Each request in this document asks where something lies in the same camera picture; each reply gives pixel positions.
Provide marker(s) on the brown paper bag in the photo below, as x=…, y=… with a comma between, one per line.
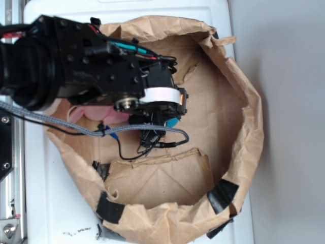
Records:
x=176, y=195

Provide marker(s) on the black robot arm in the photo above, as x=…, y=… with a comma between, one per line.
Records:
x=58, y=58

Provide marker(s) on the aluminium extrusion rail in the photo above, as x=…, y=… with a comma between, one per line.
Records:
x=13, y=201

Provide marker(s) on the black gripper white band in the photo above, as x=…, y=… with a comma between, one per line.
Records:
x=160, y=94

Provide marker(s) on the pink plush toy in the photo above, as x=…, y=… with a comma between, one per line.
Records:
x=106, y=114

